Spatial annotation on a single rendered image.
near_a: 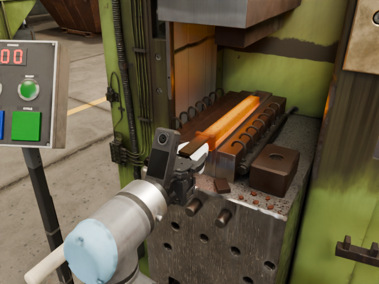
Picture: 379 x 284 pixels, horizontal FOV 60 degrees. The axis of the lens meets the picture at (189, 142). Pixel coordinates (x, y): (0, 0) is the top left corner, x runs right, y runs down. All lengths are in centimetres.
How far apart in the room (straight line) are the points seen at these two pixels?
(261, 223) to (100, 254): 38
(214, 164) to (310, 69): 51
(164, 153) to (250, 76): 66
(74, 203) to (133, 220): 178
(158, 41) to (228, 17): 32
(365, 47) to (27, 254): 184
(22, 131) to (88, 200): 141
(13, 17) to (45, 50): 489
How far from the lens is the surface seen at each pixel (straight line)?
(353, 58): 75
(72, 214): 222
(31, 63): 97
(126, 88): 104
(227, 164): 79
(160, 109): 101
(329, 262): 105
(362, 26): 74
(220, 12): 68
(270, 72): 119
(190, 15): 71
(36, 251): 207
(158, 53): 96
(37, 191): 122
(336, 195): 91
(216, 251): 88
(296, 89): 118
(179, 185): 65
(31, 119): 94
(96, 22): 716
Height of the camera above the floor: 138
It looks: 29 degrees down
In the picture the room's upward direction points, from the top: straight up
